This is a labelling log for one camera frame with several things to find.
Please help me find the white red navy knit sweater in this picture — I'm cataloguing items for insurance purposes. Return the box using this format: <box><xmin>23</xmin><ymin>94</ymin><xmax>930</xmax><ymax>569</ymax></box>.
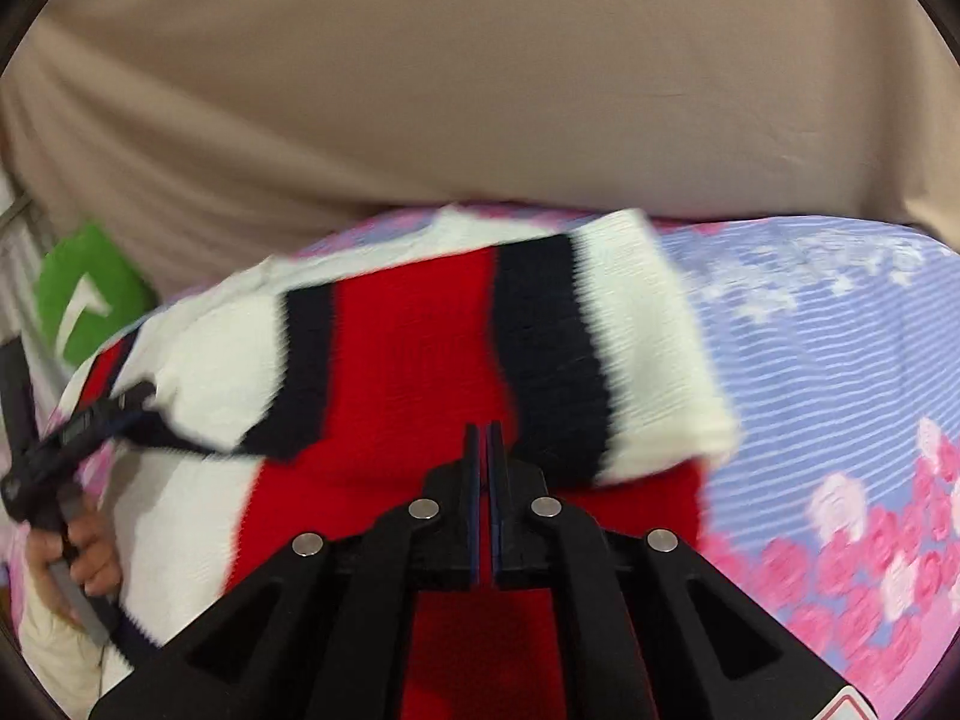
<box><xmin>55</xmin><ymin>203</ymin><xmax>746</xmax><ymax>720</ymax></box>

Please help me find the cream sleeve forearm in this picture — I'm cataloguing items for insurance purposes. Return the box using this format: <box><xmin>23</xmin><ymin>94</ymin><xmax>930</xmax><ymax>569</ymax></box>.
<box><xmin>20</xmin><ymin>596</ymin><xmax>103</xmax><ymax>718</ymax></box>

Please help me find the person's left hand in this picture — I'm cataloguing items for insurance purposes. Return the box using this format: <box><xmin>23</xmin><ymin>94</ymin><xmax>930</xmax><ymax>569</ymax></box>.
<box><xmin>25</xmin><ymin>494</ymin><xmax>122</xmax><ymax>628</ymax></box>

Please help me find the green round cushion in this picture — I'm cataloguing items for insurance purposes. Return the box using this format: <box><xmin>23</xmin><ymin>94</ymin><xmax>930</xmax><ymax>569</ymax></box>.
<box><xmin>34</xmin><ymin>223</ymin><xmax>158</xmax><ymax>367</ymax></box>

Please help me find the silver satin curtain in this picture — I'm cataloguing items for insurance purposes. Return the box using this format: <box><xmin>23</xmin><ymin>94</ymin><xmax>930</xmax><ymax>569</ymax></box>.
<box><xmin>0</xmin><ymin>172</ymin><xmax>70</xmax><ymax>416</ymax></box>

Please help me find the pink floral bed sheet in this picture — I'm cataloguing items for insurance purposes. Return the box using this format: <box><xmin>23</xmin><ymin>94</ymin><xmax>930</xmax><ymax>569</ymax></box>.
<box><xmin>13</xmin><ymin>218</ymin><xmax>958</xmax><ymax>718</ymax></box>

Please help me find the beige draped curtain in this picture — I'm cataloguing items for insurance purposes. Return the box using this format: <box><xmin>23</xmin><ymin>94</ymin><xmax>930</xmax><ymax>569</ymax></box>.
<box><xmin>2</xmin><ymin>0</ymin><xmax>958</xmax><ymax>296</ymax></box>

